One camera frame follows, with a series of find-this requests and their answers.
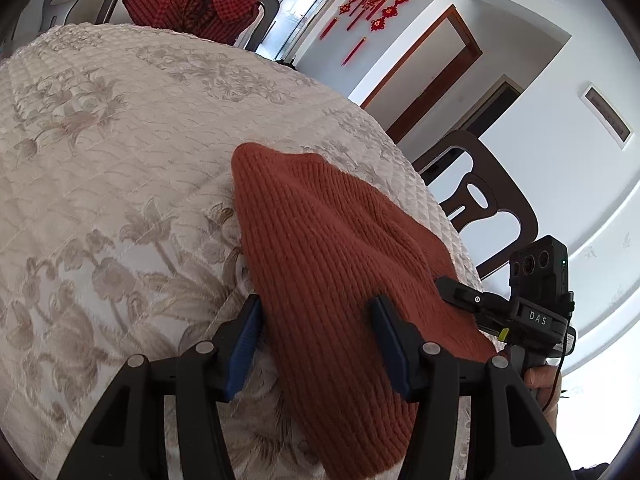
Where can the person's right hand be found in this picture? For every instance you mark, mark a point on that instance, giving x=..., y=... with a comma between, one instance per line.
x=537, y=379

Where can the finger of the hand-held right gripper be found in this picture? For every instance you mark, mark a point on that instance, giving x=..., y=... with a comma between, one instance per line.
x=470, y=297

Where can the white framed wall panel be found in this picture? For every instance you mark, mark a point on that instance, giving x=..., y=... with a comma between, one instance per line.
x=607, y=115

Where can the red black plaid shirt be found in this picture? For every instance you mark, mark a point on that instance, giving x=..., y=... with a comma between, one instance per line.
x=175, y=0

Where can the dark door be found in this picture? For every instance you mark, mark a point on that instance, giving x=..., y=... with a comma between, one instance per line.
x=500, y=100

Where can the chair draped with plaid shirt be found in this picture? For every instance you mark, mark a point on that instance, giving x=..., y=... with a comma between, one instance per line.
x=267, y=15

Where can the white quilted floral table cover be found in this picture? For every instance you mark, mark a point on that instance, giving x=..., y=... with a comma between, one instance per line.
x=125, y=125

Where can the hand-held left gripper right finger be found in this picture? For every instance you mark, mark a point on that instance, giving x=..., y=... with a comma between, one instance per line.
x=390, y=345

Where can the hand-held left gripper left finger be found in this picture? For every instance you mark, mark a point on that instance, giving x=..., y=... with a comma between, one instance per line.
x=245, y=345

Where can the brown door frame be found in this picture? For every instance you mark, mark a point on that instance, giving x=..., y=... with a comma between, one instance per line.
x=440, y=91

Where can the dark wooden chair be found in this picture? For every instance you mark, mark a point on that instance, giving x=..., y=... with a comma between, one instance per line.
x=510, y=195

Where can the rust knitted sweater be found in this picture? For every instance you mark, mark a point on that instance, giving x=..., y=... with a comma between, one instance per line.
x=320, y=240

